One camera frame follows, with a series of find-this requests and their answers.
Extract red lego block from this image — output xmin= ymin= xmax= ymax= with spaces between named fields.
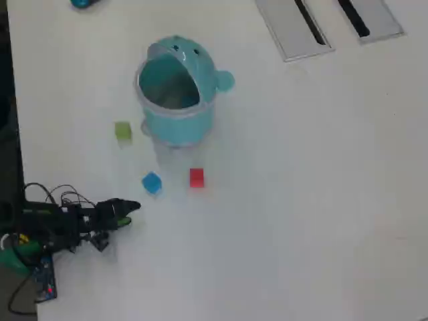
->
xmin=189 ymin=168 xmax=205 ymax=189

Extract thin black arm wires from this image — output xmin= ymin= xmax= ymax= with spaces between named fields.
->
xmin=22 ymin=181 xmax=98 ymax=209

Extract silver desk cable hatch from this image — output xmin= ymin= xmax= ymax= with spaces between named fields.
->
xmin=329 ymin=0 xmax=406 ymax=45
xmin=255 ymin=0 xmax=335 ymax=63

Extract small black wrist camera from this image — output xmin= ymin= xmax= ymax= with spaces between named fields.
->
xmin=89 ymin=230 xmax=111 ymax=252

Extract black power cable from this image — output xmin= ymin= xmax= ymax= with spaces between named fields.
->
xmin=7 ymin=267 xmax=38 ymax=316

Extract blue circuit board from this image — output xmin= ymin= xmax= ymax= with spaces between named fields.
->
xmin=31 ymin=255 xmax=58 ymax=304

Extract blue lego block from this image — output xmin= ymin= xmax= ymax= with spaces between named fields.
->
xmin=141 ymin=171 xmax=163 ymax=195

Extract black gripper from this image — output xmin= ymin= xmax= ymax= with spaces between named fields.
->
xmin=94 ymin=198 xmax=142 ymax=232

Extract small teal gadget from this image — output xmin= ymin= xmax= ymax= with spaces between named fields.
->
xmin=69 ymin=0 xmax=101 ymax=10

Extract green table clamp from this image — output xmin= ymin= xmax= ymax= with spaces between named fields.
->
xmin=0 ymin=242 xmax=44 ymax=277

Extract green lego block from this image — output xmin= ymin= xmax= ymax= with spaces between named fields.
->
xmin=114 ymin=121 xmax=132 ymax=141

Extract teal whale shaped bin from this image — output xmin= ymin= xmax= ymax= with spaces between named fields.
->
xmin=134 ymin=35 xmax=236 ymax=148

